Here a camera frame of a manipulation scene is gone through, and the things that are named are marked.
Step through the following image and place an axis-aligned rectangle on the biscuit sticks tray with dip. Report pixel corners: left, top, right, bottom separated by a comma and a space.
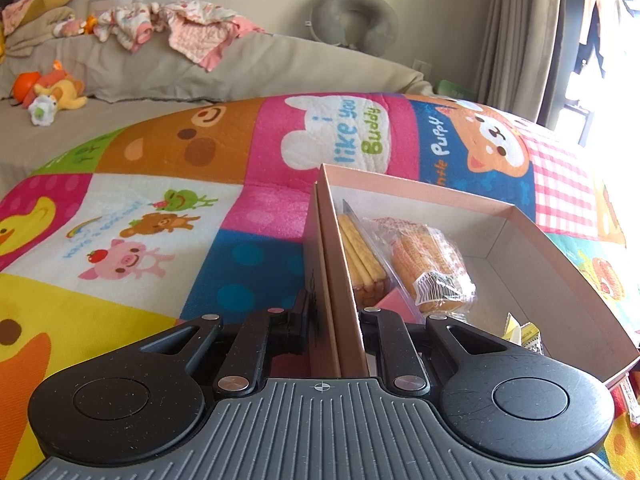
336, 200, 423, 323

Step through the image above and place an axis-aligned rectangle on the sausage bread bun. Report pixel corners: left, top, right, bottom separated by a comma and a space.
363, 217, 476, 315

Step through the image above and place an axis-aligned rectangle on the yellow cheese snack bar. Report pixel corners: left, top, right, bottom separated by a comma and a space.
502, 313, 544, 356

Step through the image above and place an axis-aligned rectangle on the pink cardboard box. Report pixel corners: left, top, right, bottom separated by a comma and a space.
305, 165, 639, 385

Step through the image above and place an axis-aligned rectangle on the colourful cartoon play mat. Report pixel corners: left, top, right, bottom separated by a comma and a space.
1, 93, 639, 479

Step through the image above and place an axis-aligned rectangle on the beige sofa cover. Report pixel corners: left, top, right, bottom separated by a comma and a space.
1, 32, 433, 193

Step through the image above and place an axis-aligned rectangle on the pink baby clothes pile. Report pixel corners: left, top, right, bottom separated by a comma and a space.
93, 0, 264, 72

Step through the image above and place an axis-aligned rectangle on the grey neck pillow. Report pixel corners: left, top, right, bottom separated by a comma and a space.
306, 0, 399, 58

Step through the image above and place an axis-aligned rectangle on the orange yellow plush toy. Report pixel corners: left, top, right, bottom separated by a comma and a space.
10, 61, 88, 127

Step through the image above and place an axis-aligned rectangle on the beige curtain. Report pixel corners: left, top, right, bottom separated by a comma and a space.
475, 0, 561, 122

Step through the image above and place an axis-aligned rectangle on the pink yellow folded blanket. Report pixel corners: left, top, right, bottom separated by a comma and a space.
1, 0, 76, 58

